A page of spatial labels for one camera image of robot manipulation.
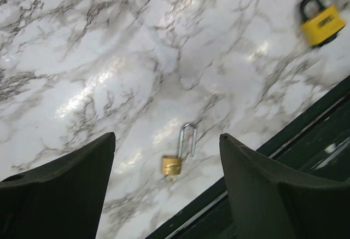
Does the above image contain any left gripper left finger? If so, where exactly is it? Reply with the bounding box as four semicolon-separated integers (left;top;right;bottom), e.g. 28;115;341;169
1;132;115;238

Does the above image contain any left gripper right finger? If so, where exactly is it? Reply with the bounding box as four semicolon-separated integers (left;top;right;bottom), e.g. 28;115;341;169
219;133;349;238

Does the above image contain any yellow padlock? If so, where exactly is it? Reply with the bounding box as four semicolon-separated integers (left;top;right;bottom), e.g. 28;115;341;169
299;0;346;48

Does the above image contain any small brass long-shackle padlock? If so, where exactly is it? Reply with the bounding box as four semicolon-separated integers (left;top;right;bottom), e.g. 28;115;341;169
161;122;197;183

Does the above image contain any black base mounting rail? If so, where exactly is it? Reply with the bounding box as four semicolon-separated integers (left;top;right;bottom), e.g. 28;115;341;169
150;79;349;238

